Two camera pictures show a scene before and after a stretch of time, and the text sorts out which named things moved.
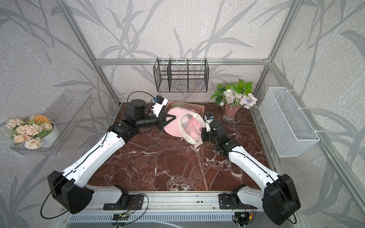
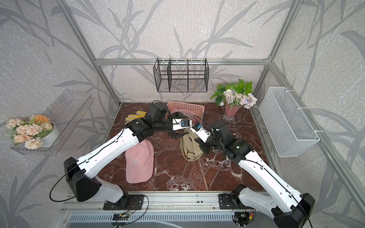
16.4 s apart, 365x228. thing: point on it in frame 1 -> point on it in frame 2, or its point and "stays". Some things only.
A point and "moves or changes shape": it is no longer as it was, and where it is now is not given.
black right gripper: x=204 y=132 -> x=202 y=145
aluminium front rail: x=179 y=202 stays
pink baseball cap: x=188 y=124 moves or changes shape
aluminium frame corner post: x=295 y=6 stays
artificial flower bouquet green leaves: x=238 y=94 stays
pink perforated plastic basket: x=199 y=108 stays
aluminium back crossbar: x=182 y=62 stays
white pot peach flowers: x=37 y=131 stays
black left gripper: x=161 y=121 -> x=174 y=134
